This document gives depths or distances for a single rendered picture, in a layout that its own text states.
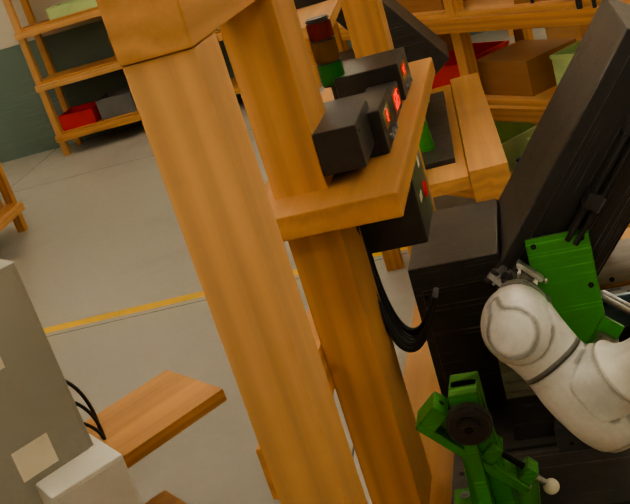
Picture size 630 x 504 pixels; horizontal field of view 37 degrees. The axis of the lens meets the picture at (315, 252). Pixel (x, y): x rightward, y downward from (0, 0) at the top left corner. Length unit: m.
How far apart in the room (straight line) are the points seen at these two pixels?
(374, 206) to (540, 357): 0.32
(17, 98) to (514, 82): 7.78
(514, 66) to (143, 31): 3.92
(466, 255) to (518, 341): 0.54
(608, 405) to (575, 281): 0.44
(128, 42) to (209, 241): 0.25
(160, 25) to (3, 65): 10.64
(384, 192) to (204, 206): 0.37
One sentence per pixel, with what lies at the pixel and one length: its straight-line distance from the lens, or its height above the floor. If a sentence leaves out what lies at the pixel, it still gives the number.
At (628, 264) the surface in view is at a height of 1.13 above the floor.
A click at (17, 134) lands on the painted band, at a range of 11.86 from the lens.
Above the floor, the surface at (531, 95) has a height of 0.73.
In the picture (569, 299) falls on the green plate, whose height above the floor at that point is 1.15.
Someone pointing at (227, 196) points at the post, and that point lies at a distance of 1.11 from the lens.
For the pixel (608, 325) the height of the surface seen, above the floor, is 1.10.
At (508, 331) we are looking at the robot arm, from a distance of 1.37.
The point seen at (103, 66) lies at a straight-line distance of 10.67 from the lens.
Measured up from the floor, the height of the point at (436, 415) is 1.13.
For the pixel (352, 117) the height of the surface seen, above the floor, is 1.63.
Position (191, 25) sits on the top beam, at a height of 1.87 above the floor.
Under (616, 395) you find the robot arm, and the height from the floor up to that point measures 1.21.
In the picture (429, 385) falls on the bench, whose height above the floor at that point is 0.88.
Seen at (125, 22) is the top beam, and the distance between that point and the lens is 1.08.
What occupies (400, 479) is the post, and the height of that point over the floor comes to 0.98.
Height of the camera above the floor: 1.97
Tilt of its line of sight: 20 degrees down
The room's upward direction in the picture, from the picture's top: 17 degrees counter-clockwise
